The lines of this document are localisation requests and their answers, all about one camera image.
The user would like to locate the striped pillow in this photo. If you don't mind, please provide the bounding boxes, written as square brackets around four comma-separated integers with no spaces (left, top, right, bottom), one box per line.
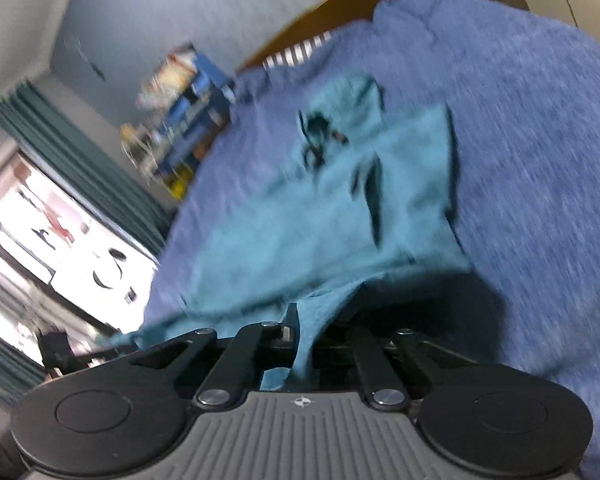
[262,30,332,70]

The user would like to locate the bright window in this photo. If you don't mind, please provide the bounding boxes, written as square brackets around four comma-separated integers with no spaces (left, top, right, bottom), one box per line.
[0,153,156,362]

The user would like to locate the blue cluttered shelf unit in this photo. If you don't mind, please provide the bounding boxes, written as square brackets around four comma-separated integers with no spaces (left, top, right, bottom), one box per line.
[120,42,234,200]

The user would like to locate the blue bed blanket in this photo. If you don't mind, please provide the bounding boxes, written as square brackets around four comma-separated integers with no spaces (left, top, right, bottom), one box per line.
[143,0,600,479]

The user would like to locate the teal hooded sweatshirt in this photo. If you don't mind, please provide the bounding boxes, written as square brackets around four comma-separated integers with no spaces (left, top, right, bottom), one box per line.
[130,75,469,389]

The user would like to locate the teal curtain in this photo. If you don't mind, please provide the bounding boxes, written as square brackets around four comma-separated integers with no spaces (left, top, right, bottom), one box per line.
[0,81,173,257]

